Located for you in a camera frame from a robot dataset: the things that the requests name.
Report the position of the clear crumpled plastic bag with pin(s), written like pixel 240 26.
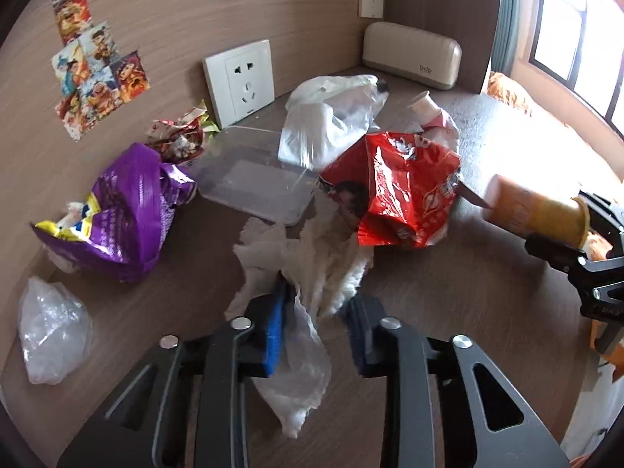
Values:
pixel 55 331

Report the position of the clear plastic food container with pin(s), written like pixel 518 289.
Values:
pixel 240 169

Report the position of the large white wall socket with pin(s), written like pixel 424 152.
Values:
pixel 240 81

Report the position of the red white candy wrapper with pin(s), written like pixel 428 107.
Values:
pixel 181 141

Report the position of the crumpled paper cup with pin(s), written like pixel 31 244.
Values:
pixel 436 124

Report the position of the colourful wall stickers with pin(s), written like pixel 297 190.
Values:
pixel 94 77

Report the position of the white plastic bag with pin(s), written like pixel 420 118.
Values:
pixel 326 115

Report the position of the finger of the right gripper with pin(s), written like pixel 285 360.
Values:
pixel 606 217
pixel 561 257

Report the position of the window with dark frame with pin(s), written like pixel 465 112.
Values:
pixel 579 43

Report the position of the white tissue paper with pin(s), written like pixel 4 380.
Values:
pixel 325 263

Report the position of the purple snack bag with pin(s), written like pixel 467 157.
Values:
pixel 124 222

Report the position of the teal curtain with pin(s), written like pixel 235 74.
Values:
pixel 506 37

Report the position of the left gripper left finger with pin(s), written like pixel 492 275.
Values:
pixel 186 405

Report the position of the orange label plastic bottle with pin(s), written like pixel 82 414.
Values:
pixel 525 212

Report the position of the beige ribbed speaker box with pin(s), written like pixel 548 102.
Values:
pixel 415 54

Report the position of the red snack bag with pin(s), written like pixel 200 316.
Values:
pixel 396 188

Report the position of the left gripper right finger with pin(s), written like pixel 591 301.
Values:
pixel 448 388

